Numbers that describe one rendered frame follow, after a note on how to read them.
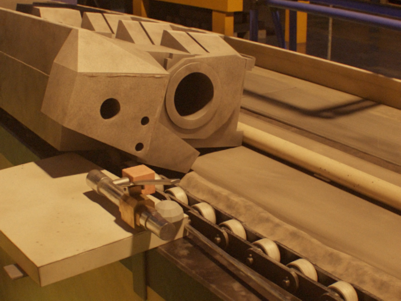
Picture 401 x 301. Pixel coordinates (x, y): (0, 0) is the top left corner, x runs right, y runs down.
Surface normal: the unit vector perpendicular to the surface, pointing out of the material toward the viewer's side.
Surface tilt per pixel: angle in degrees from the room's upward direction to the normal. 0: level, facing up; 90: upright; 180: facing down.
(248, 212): 52
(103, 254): 90
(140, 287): 90
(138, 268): 90
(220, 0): 90
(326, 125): 0
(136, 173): 0
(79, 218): 0
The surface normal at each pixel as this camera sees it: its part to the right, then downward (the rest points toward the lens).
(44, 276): 0.65, 0.26
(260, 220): -0.63, -0.48
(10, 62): -0.79, 0.03
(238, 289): 0.01, -0.94
